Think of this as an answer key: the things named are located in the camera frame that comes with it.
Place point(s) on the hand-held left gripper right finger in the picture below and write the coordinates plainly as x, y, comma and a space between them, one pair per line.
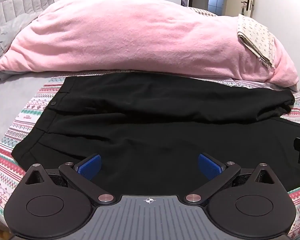
210, 166

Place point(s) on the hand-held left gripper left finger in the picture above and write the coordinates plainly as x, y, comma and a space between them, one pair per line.
88, 166

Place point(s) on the black pants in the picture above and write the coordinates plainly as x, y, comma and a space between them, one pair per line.
152, 120

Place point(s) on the patterned knit-print bed cover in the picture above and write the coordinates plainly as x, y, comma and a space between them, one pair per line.
22, 120

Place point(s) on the grey bed sheet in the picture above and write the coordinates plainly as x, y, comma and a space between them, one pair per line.
7, 100

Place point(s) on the folded floral cream cloth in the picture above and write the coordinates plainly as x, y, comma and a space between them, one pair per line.
257, 35

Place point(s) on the pink fleece blanket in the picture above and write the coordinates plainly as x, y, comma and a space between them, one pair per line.
127, 35

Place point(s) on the striped pillow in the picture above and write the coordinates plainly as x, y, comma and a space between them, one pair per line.
202, 11

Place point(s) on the padded grey headboard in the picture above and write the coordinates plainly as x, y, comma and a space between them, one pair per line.
17, 5

